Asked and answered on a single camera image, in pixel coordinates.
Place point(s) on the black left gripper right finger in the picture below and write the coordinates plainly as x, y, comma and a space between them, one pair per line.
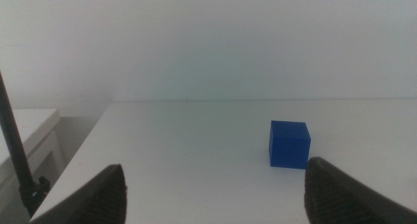
339, 201

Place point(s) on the white side furniture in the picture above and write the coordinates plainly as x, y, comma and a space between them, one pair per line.
36, 126

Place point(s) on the black stand pole with clamp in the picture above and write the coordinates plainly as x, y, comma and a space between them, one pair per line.
14, 152

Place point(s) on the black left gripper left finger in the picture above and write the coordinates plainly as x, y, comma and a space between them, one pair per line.
97, 201

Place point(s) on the blue cube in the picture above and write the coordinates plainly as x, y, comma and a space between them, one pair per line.
289, 147

